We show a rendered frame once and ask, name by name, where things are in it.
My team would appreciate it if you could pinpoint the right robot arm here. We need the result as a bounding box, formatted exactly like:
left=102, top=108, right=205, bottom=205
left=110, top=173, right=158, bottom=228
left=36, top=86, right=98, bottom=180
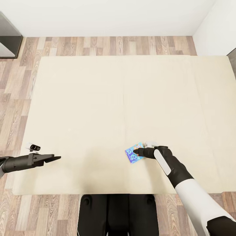
left=133, top=141, right=236, bottom=236

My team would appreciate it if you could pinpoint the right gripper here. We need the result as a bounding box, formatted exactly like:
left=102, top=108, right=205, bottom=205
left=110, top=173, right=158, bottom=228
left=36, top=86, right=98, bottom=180
left=133, top=148, right=152, bottom=159

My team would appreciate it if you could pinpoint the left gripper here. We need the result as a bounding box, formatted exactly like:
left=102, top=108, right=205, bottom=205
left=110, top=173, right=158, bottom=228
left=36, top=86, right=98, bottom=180
left=14, top=153, right=61, bottom=171

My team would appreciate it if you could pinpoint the board game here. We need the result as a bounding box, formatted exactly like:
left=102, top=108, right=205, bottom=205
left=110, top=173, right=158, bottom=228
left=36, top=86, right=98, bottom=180
left=125, top=142, right=144, bottom=164

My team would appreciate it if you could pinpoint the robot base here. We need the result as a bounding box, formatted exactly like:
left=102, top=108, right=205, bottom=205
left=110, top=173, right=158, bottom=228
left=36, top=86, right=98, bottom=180
left=77, top=194, right=159, bottom=236

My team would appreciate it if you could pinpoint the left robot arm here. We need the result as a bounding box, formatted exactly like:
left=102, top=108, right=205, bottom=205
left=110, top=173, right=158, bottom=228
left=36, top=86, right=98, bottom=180
left=0, top=142, right=61, bottom=178

